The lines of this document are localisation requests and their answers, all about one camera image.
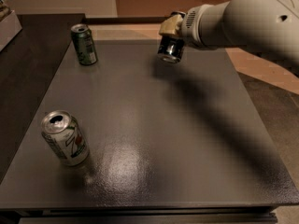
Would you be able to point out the dark blue pepsi can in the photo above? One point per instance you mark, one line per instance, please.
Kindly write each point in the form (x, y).
(171, 49)

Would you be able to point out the white box at left edge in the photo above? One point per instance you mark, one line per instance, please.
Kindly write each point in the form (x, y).
(10, 25)

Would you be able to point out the green soda can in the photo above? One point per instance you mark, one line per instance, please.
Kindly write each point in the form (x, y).
(83, 43)

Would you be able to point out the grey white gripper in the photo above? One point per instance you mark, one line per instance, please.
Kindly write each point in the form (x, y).
(189, 27)

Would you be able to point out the white 7up can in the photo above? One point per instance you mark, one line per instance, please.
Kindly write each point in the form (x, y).
(62, 133)

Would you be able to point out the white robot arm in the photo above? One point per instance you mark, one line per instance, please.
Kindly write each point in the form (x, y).
(265, 28)

